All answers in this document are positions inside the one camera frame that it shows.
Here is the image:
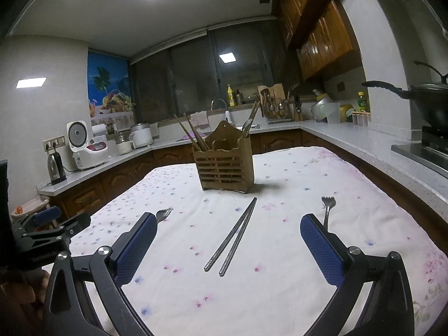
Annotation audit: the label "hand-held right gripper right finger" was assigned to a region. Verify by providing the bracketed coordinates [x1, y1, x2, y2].
[300, 213, 416, 336]

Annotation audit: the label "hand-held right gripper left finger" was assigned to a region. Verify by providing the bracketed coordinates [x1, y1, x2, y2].
[44, 212, 158, 336]

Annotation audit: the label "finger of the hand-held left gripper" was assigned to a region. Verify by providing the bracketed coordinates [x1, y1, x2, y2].
[21, 212, 92, 249]
[15, 206, 63, 232]

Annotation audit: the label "small steel fork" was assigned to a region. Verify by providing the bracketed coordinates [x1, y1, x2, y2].
[321, 197, 337, 230]

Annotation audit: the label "wooden utensil holder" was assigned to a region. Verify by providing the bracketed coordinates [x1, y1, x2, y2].
[192, 120, 254, 194]

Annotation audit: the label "dish drying rack with utensils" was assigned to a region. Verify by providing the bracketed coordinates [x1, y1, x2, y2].
[257, 84, 293, 123]

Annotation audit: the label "person's left hand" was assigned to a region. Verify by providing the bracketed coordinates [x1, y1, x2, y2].
[0, 269, 50, 323]

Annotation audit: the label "white bowl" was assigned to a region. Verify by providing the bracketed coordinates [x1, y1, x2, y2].
[10, 198, 50, 218]

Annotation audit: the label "floral white tablecloth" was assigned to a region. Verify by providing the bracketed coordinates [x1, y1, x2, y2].
[68, 146, 443, 336]

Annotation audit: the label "steel electric kettle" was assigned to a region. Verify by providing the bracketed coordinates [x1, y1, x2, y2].
[47, 150, 68, 185]

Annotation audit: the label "white and red rice cooker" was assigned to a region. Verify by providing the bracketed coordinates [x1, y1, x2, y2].
[66, 121, 110, 172]

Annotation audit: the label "small white cooking pot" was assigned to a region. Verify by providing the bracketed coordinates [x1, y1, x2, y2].
[115, 133, 134, 155]

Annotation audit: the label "white cooker with steel lid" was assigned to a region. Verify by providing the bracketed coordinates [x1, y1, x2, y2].
[129, 123, 155, 148]

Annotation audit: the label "white kitchen countertop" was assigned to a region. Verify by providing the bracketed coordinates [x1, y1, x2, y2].
[37, 119, 448, 218]

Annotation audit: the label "row of spice jars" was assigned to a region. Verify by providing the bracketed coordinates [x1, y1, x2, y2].
[352, 111, 371, 127]

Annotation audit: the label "white plastic cup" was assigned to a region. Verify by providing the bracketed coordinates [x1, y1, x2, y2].
[326, 102, 341, 124]

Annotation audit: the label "steel basin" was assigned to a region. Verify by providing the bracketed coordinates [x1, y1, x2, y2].
[310, 93, 331, 122]

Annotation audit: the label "knife block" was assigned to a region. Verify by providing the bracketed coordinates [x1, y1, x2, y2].
[293, 94, 304, 122]

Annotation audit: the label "pink dish cloth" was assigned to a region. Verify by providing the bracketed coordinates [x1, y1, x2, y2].
[189, 111, 210, 130]

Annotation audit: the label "gas stove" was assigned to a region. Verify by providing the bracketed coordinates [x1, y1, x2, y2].
[391, 126, 448, 180]

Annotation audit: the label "dark kitchen window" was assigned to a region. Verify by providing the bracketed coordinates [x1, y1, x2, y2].
[131, 21, 302, 124]

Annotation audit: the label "black wok with lid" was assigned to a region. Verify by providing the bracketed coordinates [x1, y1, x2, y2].
[361, 60, 448, 131]

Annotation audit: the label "wooden upper cabinets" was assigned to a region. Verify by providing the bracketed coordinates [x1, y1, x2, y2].
[273, 0, 355, 82]

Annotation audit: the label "wall power socket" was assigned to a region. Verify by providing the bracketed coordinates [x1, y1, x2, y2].
[43, 136, 66, 150]

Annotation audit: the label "fruit and beach wall poster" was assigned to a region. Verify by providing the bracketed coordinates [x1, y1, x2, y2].
[87, 51, 136, 125]

